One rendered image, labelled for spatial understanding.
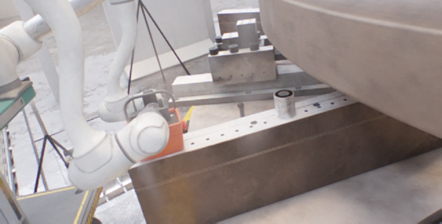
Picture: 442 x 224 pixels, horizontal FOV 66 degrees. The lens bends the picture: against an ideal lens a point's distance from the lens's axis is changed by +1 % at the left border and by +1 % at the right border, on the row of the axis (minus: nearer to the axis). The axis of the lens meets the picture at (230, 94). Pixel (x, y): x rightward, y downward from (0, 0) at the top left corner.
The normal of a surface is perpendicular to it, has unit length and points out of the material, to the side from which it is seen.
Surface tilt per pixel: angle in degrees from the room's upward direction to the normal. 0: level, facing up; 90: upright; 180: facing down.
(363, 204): 0
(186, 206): 90
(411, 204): 0
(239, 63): 90
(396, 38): 90
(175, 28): 90
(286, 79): 71
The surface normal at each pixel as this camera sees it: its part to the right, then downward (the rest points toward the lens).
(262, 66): -0.11, 0.44
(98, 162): 0.24, 0.12
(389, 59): -0.89, 0.32
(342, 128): 0.27, 0.37
